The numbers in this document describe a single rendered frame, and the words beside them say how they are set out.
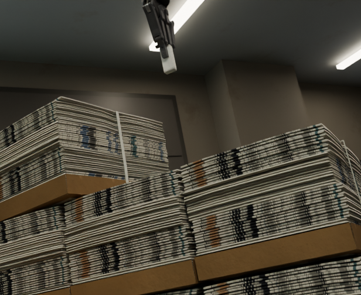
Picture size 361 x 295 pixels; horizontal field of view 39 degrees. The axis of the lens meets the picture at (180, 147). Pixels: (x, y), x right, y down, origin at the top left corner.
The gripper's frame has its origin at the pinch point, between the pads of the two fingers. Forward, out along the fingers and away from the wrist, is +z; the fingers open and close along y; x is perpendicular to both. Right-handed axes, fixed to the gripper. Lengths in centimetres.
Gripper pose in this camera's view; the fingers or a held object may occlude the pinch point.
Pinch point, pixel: (167, 59)
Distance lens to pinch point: 129.1
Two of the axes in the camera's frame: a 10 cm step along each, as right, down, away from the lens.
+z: 1.9, 9.4, -2.9
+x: 8.7, -3.0, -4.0
